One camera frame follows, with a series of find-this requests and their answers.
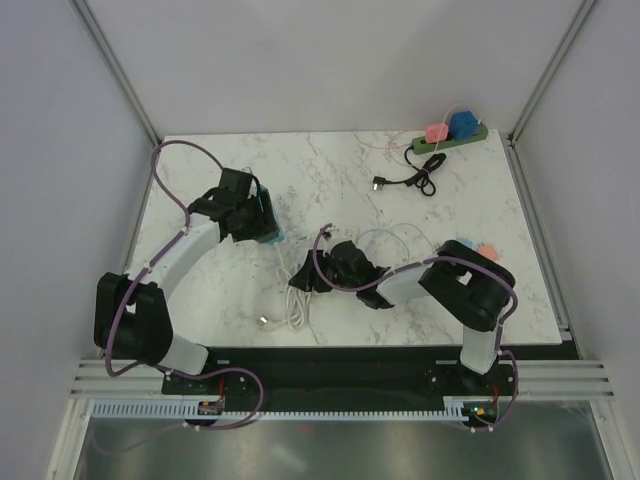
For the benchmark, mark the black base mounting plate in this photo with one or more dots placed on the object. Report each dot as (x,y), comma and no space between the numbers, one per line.
(341,380)

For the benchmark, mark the green power strip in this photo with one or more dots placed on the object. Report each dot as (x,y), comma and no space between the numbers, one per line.
(420,147)

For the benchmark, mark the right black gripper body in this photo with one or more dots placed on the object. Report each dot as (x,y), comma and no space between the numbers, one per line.
(332,275)

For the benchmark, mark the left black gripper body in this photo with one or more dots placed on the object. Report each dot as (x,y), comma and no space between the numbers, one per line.
(253,222)

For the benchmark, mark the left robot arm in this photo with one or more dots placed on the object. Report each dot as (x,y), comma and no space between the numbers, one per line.
(132,321)

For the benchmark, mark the pink plug adapter on strip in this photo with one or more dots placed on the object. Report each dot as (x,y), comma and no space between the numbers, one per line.
(436,133)

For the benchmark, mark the teal power strip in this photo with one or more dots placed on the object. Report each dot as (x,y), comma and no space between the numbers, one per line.
(271,232)

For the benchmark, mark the slotted cable duct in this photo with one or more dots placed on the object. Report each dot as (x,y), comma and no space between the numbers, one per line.
(453,411)

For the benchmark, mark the blue cube adapter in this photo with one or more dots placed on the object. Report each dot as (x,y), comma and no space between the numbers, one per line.
(462,125)

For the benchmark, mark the light blue charger plug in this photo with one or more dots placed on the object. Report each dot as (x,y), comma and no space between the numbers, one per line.
(466,242)

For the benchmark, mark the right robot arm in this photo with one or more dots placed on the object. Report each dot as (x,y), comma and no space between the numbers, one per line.
(475,290)

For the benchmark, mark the salmon pink charger plug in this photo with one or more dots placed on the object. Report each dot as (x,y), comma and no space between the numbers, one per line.
(488,251)

